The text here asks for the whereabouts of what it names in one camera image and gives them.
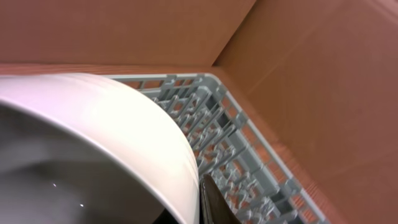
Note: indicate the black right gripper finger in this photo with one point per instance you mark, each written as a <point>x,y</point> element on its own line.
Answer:
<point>213,206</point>

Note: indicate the pink bowl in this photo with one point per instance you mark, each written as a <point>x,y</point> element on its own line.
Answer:
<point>82,148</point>

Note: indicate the grey dishwasher rack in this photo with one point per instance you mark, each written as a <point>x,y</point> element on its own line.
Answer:
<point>255,182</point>

